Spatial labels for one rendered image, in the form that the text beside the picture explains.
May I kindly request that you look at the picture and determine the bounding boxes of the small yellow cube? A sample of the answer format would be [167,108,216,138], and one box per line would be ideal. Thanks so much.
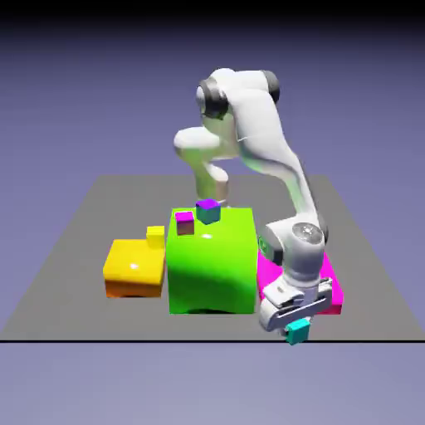
[146,225,166,249]

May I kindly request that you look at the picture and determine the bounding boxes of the large yellow box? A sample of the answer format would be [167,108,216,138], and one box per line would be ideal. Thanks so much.
[102,238,166,299]

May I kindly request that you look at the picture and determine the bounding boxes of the large green box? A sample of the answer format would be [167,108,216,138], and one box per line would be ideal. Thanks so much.
[165,207,260,315]

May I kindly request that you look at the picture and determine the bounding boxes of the small teal cube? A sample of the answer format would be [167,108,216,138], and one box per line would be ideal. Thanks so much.
[285,317,310,346]

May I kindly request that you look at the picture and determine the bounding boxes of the small purple cube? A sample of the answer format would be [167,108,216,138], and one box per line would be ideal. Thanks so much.
[194,198,222,226]

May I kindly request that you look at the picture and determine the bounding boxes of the small magenta cube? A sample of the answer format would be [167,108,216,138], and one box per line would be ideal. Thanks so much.
[174,211,196,237]

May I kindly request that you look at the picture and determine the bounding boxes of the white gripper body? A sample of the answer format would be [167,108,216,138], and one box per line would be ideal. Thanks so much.
[258,291,329,333]

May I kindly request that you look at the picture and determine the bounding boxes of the large magenta box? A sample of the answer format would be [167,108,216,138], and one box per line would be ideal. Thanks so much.
[256,249,344,315]

